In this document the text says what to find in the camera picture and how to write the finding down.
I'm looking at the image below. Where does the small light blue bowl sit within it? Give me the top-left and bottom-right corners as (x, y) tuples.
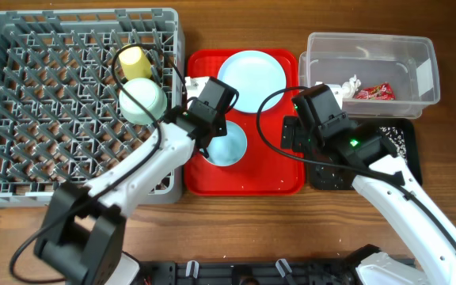
(207, 121), (248, 167)

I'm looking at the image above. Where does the grey dishwasher rack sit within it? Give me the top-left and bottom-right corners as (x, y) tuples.
(0, 8), (185, 207)

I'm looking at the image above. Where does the red snack wrapper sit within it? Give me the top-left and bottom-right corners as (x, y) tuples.
(353, 82), (396, 101)

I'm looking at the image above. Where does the black plastic tray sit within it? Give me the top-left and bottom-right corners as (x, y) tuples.
(306, 118), (423, 191)

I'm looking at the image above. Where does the green bowl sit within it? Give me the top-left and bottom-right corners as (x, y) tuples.
(119, 78), (167, 125)

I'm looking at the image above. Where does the yellow cup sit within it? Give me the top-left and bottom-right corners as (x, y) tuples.
(119, 47), (152, 81)

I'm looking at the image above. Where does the white napkin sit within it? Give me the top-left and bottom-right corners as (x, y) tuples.
(341, 74), (361, 98)

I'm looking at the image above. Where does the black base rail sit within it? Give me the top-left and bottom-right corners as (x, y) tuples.
(137, 259), (344, 285)

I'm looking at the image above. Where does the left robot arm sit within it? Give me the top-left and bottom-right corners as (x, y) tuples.
(33, 77), (239, 284)

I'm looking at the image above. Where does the light blue plate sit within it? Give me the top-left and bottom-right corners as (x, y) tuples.
(217, 51), (287, 113)

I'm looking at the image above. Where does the clear plastic bin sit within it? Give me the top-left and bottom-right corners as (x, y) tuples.
(298, 32), (441, 119)

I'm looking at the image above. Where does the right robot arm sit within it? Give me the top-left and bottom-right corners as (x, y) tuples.
(291, 84), (456, 284)

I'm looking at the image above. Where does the food scraps and rice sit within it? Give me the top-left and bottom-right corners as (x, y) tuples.
(379, 127), (407, 160)

